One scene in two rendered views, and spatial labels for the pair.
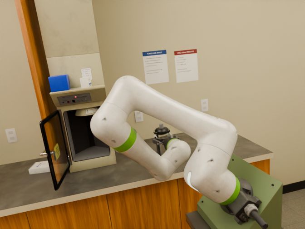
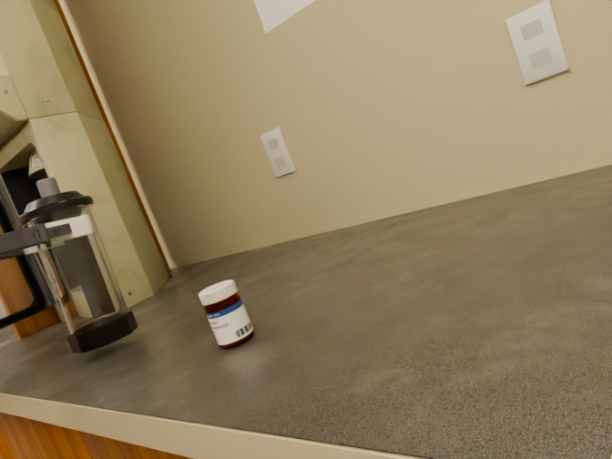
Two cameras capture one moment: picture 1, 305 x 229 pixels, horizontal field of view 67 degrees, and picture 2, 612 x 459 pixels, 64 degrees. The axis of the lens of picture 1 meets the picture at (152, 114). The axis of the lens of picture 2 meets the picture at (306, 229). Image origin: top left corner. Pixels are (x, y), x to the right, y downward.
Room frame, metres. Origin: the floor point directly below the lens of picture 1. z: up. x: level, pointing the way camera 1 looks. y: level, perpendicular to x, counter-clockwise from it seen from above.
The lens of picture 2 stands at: (1.26, -0.89, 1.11)
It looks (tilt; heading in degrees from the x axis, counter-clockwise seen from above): 7 degrees down; 54
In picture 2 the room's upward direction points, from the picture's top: 21 degrees counter-clockwise
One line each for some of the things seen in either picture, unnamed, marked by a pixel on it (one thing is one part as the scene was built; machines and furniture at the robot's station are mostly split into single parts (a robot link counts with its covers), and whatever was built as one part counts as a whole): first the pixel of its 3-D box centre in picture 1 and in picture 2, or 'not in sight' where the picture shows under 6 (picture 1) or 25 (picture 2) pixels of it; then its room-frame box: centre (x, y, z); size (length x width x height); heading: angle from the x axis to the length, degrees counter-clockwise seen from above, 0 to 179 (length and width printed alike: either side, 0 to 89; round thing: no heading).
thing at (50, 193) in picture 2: (161, 128); (53, 199); (1.43, -0.05, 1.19); 0.09 x 0.09 x 0.07
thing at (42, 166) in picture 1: (43, 166); not in sight; (1.57, 0.83, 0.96); 0.16 x 0.12 x 0.04; 93
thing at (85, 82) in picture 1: (85, 82); not in sight; (1.45, 0.39, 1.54); 0.05 x 0.05 x 0.06; 87
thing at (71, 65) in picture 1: (85, 111); (70, 163); (1.61, 0.47, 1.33); 0.32 x 0.25 x 0.77; 101
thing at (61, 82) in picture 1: (60, 82); not in sight; (1.42, 0.54, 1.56); 0.10 x 0.10 x 0.09; 11
